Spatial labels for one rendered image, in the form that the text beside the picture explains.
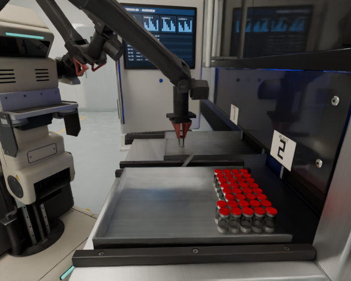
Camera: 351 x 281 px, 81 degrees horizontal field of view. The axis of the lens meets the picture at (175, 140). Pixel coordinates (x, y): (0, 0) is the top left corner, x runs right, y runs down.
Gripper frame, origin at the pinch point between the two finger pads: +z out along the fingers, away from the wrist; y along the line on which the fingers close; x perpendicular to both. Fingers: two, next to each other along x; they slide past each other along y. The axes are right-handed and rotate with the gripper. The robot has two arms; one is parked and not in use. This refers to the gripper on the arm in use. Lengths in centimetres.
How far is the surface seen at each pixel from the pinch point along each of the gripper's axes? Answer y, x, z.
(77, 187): -70, 131, 93
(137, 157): -18.0, -4.9, 4.1
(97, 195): -50, 110, 93
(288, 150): 8.7, -42.8, -10.6
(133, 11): -9, 47, -51
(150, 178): -16.4, -20.8, 3.7
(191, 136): 7.7, 8.0, 3.7
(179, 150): -1.9, -3.3, 4.2
